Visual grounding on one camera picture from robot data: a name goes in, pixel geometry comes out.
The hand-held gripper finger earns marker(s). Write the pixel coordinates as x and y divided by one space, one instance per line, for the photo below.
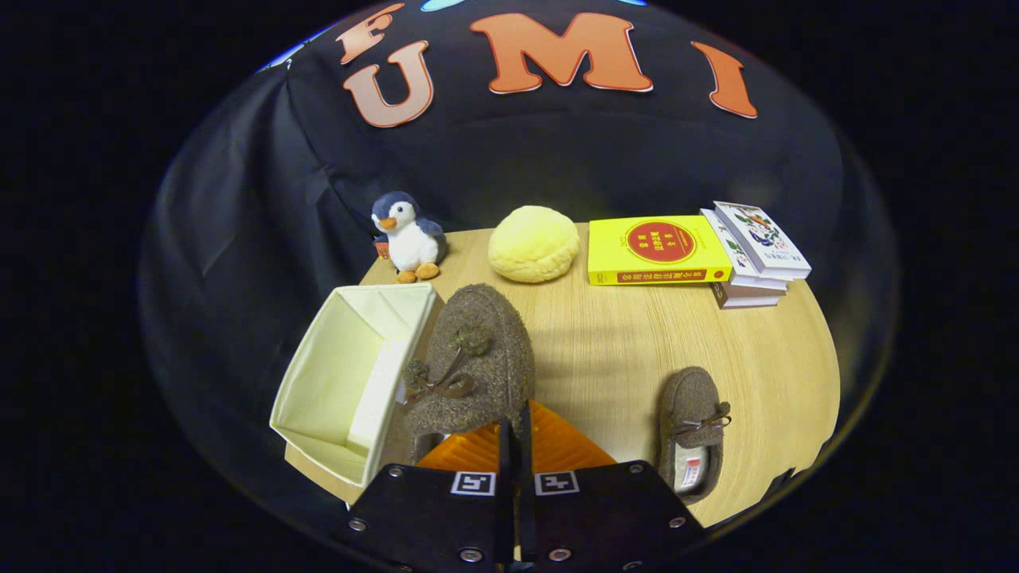
505 509
525 509

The brown fuzzy shoe with bow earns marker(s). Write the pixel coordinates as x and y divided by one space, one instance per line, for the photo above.
692 414
478 350

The beige fabric storage box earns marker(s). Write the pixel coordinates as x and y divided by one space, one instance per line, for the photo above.
334 374

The yellow plush bun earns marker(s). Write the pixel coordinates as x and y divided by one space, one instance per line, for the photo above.
533 243

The blue white plush penguin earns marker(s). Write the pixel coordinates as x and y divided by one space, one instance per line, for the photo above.
410 239

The yellow book with red circle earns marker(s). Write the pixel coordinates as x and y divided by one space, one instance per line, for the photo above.
661 247

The brown book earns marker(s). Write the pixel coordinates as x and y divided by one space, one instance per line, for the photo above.
744 296

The white floral cover book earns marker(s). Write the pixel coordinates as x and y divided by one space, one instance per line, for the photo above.
764 239

